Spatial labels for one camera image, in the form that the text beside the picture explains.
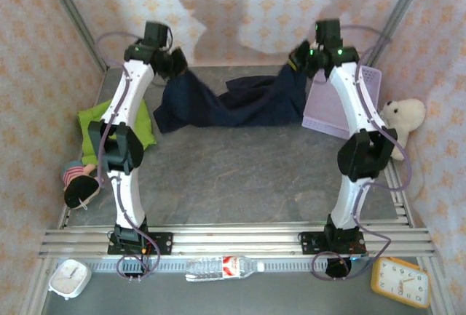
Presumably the navy blue cloth garment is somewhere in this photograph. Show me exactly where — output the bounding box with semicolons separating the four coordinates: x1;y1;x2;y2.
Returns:
152;63;309;134

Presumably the lime green cloth garment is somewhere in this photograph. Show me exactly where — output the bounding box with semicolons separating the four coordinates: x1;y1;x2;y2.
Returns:
76;98;157;167

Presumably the lavender plastic laundry basket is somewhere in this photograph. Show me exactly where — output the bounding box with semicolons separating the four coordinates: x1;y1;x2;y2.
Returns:
301;65;383;140

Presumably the white plush animal toy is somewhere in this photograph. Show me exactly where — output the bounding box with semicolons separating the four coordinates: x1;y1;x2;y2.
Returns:
380;98;427;162

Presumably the doll with striped shirt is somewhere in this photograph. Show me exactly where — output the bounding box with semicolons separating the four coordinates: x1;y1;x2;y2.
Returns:
60;160;105;211

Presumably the clear plastic water bottle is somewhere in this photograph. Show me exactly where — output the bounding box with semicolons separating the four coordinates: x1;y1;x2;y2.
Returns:
184;255;265;282

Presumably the yellow square alarm clock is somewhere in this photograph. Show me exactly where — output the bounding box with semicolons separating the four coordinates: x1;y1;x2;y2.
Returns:
370;256;433;309

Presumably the white square alarm clock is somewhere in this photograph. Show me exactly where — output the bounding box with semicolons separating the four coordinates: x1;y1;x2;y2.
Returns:
48;259;92;300

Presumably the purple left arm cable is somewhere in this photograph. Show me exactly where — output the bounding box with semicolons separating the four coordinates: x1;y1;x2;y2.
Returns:
95;31;161;282

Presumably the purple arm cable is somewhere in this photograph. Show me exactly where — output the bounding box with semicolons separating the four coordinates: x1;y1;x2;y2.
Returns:
311;23;414;282
95;31;161;282

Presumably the aluminium frame corner post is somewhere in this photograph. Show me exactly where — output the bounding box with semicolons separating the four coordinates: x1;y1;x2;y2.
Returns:
363;0;434;72
39;0;108;72

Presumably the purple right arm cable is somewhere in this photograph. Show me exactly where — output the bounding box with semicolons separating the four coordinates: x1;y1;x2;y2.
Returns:
311;23;414;282

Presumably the aluminium table side rail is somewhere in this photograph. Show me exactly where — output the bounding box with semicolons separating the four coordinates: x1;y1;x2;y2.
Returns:
58;202;74;229
384;158;416;228

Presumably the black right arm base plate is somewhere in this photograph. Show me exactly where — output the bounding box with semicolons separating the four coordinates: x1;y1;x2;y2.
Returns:
298;231;366;257

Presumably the wide aluminium mounting rail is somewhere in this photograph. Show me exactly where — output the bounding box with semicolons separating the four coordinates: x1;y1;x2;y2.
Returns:
39;222;436;258

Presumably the grey slotted cable duct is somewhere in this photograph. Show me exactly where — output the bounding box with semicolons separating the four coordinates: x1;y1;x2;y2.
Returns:
87;258;372;273

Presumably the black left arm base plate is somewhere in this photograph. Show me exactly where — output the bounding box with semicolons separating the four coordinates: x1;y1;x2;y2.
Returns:
107;232;174;257

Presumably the aluminium frame leg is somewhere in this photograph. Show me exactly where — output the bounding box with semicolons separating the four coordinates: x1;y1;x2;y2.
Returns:
418;256;458;315
20;256;54;315

